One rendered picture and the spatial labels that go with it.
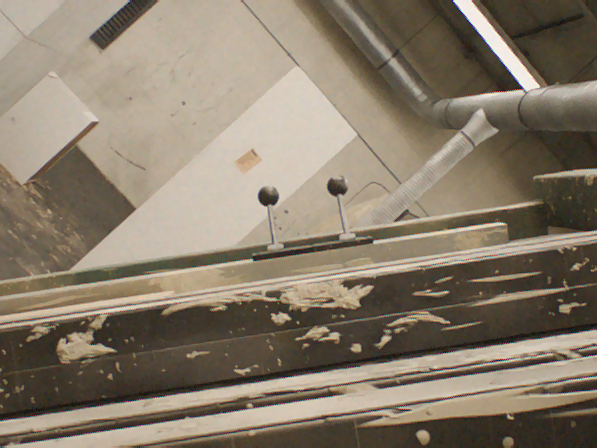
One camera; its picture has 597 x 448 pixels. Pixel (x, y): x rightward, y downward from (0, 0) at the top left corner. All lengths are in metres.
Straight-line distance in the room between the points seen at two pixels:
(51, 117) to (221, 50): 3.56
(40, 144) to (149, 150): 3.27
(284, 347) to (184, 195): 4.22
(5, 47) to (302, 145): 2.08
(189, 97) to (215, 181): 4.47
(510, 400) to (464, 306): 0.36
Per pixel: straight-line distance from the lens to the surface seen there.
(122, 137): 9.28
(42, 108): 6.14
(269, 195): 1.28
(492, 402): 0.28
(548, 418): 0.29
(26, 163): 6.17
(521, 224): 1.54
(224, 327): 0.63
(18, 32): 3.45
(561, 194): 1.47
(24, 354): 0.66
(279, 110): 4.81
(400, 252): 1.24
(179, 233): 4.86
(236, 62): 9.23
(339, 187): 1.29
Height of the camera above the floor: 1.46
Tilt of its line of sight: 1 degrees down
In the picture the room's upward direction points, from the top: 48 degrees clockwise
